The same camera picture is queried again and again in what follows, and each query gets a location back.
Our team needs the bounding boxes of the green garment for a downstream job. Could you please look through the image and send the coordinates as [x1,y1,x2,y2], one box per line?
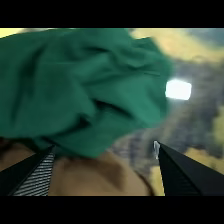
[0,27,174,159]

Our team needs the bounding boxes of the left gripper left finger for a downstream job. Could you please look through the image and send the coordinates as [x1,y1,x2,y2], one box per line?
[0,144,56,197]

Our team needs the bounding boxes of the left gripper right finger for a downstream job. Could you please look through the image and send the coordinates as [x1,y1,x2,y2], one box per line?
[152,140,224,197]

